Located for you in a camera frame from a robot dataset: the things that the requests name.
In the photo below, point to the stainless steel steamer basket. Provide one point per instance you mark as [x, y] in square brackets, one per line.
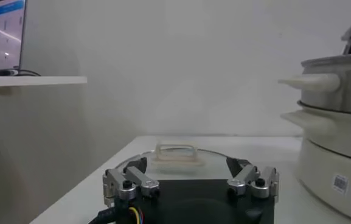
[345, 91]

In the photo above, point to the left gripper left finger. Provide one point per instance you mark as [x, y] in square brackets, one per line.
[138, 179]

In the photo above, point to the white side table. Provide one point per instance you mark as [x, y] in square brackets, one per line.
[32, 80]

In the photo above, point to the cream electric cooking pot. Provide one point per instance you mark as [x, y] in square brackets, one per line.
[324, 170]

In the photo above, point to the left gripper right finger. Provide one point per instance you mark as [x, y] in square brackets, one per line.
[245, 178]

